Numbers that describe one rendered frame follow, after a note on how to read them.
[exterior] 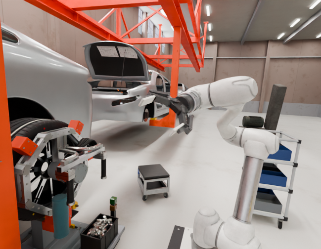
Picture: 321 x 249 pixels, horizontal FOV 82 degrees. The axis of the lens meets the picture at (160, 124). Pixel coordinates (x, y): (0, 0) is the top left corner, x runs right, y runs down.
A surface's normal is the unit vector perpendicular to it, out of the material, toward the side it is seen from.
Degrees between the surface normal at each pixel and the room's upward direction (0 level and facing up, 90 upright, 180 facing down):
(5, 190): 90
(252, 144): 77
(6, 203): 90
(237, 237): 67
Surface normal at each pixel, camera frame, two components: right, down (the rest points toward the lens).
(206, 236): -0.61, 0.14
